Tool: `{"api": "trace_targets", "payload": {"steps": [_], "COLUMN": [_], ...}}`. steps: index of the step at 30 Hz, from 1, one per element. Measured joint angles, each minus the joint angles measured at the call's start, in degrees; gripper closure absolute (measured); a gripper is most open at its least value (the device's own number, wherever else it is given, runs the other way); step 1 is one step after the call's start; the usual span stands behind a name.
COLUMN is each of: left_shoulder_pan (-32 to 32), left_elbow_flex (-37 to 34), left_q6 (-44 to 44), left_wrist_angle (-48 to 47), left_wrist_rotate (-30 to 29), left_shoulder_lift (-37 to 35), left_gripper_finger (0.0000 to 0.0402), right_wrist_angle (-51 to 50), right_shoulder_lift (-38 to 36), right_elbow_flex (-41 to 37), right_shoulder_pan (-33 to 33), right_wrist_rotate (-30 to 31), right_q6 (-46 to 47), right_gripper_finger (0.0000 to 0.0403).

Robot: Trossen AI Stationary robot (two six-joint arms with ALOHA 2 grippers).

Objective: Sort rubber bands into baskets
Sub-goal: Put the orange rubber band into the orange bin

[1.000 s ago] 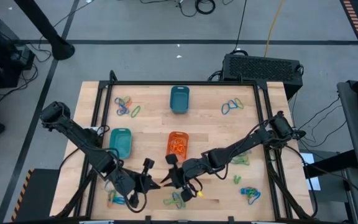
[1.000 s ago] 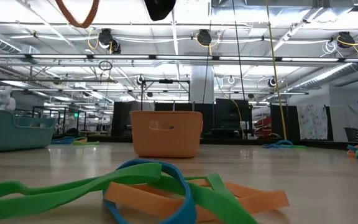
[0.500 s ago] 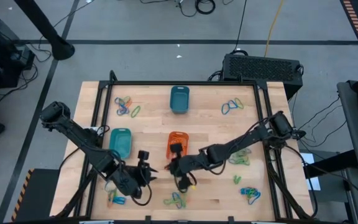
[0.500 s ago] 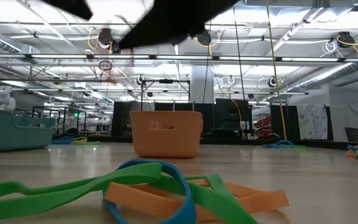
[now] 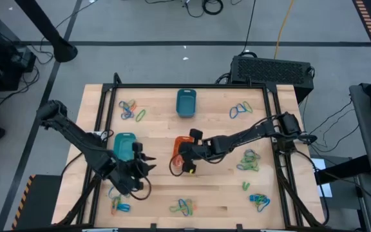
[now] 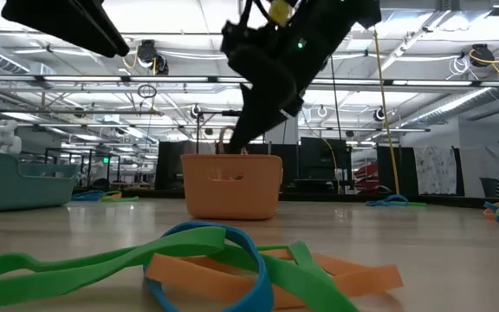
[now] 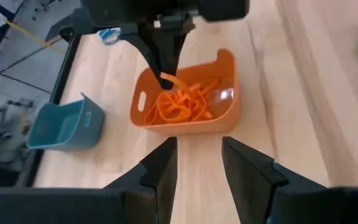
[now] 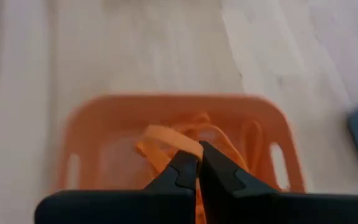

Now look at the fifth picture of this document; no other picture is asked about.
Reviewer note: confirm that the dark teal plastic basket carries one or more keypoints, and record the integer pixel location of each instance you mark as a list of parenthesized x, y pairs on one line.
[(185, 104)]

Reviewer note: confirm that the black metal table frame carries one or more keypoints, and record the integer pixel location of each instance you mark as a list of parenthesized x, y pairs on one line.
[(188, 86)]

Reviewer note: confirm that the black computer case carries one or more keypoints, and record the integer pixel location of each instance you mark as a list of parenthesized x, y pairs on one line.
[(269, 72)]

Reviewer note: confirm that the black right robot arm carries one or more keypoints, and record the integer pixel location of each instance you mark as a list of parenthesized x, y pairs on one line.
[(243, 137)]

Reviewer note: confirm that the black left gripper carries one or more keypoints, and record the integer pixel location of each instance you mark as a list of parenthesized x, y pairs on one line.
[(127, 177)]

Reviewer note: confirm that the orange plastic basket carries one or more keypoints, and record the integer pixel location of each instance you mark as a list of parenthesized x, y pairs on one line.
[(179, 139)]

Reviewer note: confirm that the grey desk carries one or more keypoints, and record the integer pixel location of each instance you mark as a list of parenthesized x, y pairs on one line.
[(361, 135)]

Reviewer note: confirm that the black pole stand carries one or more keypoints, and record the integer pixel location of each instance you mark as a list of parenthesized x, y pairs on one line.
[(43, 25)]

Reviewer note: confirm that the silver aluminium bar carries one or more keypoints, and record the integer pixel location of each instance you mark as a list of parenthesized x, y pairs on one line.
[(100, 230)]

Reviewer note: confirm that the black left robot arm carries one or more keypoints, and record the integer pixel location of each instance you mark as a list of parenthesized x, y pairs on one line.
[(76, 135)]

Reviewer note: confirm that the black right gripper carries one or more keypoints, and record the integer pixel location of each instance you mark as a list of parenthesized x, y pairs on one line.
[(192, 151)]

